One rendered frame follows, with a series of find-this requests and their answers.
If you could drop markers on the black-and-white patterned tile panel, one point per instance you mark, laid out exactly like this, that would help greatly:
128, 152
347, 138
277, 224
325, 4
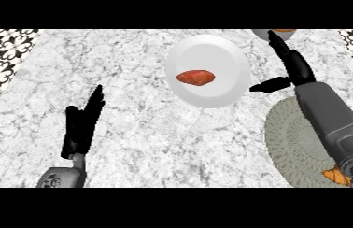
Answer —
13, 51
347, 38

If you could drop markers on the grey-green round placemat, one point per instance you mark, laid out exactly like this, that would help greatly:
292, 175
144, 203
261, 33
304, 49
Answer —
294, 144

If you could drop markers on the grey bowl with orange content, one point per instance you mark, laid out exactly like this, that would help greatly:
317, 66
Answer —
274, 34

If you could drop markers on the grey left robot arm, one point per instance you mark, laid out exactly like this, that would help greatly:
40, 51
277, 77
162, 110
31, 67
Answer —
63, 177

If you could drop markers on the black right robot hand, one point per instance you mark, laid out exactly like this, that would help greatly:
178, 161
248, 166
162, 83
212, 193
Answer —
294, 63

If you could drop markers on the orange croissant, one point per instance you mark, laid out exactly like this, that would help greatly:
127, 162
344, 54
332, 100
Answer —
338, 176

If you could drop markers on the white oval plate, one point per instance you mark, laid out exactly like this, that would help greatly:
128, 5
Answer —
206, 70

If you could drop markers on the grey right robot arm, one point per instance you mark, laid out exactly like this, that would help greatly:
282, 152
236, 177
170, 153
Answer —
328, 119

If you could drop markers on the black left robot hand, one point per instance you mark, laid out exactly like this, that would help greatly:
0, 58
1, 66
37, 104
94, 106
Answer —
79, 125

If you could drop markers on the red-brown sweet potato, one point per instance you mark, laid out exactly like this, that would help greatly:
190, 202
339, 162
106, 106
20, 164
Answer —
196, 77

